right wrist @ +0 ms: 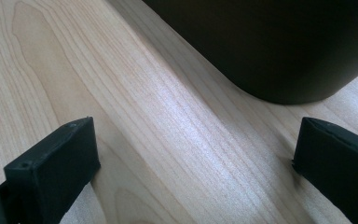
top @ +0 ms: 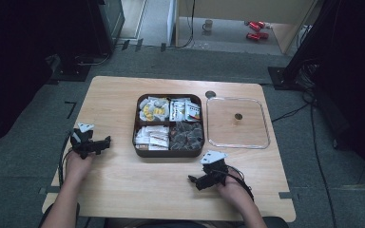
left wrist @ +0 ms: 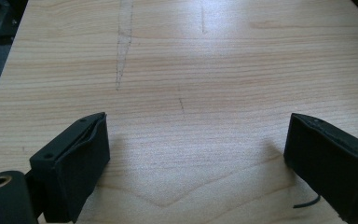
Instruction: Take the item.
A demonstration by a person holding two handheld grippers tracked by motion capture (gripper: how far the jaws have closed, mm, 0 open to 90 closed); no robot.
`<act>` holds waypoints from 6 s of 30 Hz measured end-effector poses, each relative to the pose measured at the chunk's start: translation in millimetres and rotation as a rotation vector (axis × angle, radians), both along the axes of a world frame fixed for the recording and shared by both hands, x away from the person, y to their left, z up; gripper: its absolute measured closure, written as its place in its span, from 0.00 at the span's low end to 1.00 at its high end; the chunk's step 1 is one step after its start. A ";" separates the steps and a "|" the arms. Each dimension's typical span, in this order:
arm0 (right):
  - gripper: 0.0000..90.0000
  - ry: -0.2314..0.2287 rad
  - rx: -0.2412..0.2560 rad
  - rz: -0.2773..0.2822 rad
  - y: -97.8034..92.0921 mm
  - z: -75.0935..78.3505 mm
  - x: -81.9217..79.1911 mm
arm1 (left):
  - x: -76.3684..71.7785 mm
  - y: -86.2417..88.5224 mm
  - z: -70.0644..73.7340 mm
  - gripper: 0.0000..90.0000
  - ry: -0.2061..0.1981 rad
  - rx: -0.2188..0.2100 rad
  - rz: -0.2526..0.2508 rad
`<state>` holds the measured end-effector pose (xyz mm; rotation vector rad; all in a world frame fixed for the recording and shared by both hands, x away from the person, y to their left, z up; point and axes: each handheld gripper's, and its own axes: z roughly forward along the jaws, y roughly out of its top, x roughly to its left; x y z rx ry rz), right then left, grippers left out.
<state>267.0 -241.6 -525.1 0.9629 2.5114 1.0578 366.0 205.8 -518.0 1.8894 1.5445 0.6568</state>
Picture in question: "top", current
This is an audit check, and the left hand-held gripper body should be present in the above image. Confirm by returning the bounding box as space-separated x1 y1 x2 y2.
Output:
70 123 102 160

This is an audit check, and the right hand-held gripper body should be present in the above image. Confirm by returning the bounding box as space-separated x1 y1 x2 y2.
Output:
200 150 230 188

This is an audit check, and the person's right hand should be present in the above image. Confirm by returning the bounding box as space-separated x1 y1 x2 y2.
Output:
217 170 252 207

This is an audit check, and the person's left hand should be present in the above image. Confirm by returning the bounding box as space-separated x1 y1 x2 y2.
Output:
64 151 94 188

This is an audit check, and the black floor tape corner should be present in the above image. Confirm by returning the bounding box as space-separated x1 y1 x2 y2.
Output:
64 101 78 120

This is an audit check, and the brown divided tray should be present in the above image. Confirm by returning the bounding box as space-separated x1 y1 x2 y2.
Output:
131 93 206 159

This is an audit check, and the clear lid with wooden knob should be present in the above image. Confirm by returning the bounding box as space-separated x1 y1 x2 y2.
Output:
205 96 271 150

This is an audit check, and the pile of dark packets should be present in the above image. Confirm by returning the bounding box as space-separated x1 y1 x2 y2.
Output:
169 121 203 151

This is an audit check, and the pile of white red-label packets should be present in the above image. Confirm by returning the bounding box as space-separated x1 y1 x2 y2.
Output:
134 124 171 151

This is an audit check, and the pile of white yellow packets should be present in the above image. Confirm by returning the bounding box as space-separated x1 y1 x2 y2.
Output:
138 96 171 123

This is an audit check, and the pile of white orange packets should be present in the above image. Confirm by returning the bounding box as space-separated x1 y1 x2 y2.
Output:
169 97 202 123

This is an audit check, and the black stand base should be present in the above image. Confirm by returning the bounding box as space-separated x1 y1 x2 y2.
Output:
48 53 92 84

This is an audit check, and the dark curtain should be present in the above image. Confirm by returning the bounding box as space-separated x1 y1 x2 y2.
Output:
312 0 365 191
0 0 65 151

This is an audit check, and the black cabinet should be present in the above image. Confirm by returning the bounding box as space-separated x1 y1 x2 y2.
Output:
87 0 126 57

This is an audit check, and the red can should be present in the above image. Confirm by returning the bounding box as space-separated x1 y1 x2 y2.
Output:
245 31 270 42
247 20 266 32

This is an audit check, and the grey mug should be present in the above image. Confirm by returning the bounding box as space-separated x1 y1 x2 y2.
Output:
202 19 214 33

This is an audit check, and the black metal stand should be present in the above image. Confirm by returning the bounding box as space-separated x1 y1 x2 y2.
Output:
267 0 345 92

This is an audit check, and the light wooden shelf unit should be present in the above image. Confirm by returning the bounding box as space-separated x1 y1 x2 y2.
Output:
174 0 318 55

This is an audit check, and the left hand-held gripper cable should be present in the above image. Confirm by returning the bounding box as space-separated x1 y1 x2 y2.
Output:
57 131 74 188

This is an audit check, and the hand-held gripper cable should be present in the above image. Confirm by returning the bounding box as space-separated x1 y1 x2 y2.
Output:
226 164 256 202
57 131 74 188

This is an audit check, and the right hand-held gripper cable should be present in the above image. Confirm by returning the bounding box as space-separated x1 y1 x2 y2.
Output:
226 164 256 202

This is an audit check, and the grey floor cable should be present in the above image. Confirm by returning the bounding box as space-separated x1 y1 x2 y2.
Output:
74 51 112 67

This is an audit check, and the long black floor cable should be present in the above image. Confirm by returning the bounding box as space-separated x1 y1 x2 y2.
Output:
301 88 339 228

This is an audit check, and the black hanging cable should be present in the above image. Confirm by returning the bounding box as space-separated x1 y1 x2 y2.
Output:
170 0 197 49

